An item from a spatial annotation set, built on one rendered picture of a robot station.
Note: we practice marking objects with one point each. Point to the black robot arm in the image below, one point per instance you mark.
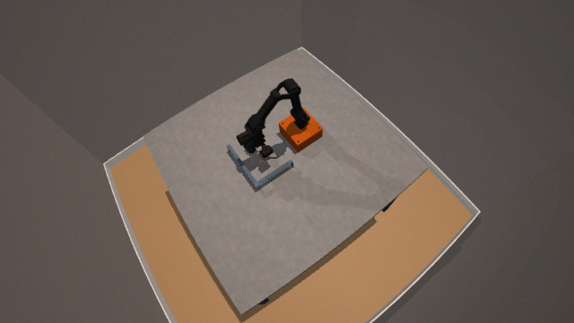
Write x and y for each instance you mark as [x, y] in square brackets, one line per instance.
[256, 123]

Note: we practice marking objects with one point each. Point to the low clear glass walls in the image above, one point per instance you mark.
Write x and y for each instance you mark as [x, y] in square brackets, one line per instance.
[277, 175]

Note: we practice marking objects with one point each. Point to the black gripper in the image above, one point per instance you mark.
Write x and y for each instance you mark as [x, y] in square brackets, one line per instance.
[266, 149]

